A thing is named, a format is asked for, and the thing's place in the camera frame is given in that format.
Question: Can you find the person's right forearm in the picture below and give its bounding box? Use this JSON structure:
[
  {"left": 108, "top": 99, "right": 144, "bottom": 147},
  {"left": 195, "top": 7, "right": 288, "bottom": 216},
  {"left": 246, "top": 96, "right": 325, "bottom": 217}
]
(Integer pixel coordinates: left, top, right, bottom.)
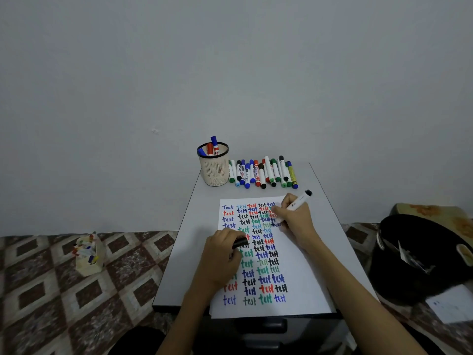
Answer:
[{"left": 304, "top": 236, "right": 429, "bottom": 355}]

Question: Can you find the person's leg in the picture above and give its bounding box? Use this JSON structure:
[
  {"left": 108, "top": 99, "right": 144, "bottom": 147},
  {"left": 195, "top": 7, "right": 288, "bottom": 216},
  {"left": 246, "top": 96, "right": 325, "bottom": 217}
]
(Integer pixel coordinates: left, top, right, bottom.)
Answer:
[
  {"left": 118, "top": 326, "right": 167, "bottom": 355},
  {"left": 401, "top": 321, "right": 446, "bottom": 355}
]

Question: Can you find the row of colored markers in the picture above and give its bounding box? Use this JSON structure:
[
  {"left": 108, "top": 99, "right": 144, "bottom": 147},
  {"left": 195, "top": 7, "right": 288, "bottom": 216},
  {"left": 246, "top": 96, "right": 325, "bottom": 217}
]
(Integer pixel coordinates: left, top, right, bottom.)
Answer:
[{"left": 228, "top": 155, "right": 299, "bottom": 190}]

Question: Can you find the grey drawer cabinet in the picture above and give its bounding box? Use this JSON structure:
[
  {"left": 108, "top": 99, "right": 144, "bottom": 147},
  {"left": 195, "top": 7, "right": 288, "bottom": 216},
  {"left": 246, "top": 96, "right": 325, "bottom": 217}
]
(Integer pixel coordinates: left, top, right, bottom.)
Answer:
[{"left": 152, "top": 162, "right": 377, "bottom": 355}]

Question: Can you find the beige mesh cup black rim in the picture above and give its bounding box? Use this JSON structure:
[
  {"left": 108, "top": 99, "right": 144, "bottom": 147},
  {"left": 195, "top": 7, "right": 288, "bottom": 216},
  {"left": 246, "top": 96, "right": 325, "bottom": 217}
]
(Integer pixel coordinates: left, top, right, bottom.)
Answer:
[{"left": 196, "top": 142, "right": 230, "bottom": 187}]

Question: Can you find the person's left hand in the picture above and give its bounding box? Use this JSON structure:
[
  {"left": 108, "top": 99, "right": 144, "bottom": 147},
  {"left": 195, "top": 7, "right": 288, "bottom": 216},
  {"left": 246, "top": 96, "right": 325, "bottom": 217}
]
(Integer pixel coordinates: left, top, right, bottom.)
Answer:
[{"left": 188, "top": 228, "right": 249, "bottom": 297}]

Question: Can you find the person's left leg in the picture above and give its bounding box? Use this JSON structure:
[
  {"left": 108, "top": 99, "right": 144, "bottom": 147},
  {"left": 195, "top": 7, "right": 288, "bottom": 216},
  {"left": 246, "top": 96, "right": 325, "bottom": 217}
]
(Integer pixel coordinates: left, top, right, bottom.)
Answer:
[{"left": 118, "top": 326, "right": 167, "bottom": 355}]

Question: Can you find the person's right hand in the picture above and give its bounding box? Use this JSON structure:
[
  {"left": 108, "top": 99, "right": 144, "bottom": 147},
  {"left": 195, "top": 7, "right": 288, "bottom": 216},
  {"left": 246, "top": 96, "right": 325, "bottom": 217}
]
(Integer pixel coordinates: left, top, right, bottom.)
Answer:
[{"left": 270, "top": 193, "right": 321, "bottom": 250}]

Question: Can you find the small cream box of pens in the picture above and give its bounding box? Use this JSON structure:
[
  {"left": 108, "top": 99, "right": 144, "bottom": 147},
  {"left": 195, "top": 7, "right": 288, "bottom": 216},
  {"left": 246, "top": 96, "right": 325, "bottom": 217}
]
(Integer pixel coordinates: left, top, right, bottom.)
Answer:
[{"left": 72, "top": 232, "right": 106, "bottom": 278}]

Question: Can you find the white sheet with faint marks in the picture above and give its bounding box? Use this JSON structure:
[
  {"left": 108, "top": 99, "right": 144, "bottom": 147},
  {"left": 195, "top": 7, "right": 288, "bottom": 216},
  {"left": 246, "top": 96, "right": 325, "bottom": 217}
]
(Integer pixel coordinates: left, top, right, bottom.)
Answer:
[{"left": 425, "top": 284, "right": 473, "bottom": 325}]

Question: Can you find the white paper with colored writing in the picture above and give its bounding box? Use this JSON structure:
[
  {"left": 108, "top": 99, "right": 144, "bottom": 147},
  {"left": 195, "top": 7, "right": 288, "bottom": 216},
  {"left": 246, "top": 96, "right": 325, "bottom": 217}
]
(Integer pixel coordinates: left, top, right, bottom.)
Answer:
[{"left": 209, "top": 195, "right": 337, "bottom": 319}]

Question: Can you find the person's left forearm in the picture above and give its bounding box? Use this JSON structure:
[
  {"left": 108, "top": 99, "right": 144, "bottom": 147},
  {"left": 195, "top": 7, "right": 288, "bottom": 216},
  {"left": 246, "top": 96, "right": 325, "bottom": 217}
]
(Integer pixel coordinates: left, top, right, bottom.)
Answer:
[{"left": 157, "top": 288, "right": 221, "bottom": 355}]

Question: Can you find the yellow floral cushion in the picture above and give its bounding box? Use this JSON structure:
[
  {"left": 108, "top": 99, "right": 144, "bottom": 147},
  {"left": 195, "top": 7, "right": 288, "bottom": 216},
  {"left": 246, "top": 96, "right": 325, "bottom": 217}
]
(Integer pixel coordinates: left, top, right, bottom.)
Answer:
[{"left": 391, "top": 203, "right": 473, "bottom": 241}]

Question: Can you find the person's right leg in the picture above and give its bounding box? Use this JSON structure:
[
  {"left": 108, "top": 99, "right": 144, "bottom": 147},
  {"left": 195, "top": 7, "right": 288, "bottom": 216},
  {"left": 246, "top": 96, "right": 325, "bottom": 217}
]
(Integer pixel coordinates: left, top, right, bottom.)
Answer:
[{"left": 401, "top": 321, "right": 446, "bottom": 355}]

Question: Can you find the black plastic bucket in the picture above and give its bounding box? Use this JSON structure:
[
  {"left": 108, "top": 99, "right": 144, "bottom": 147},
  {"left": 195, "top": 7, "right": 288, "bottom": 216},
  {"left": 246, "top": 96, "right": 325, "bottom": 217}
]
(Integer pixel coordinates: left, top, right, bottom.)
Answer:
[{"left": 369, "top": 214, "right": 473, "bottom": 306}]

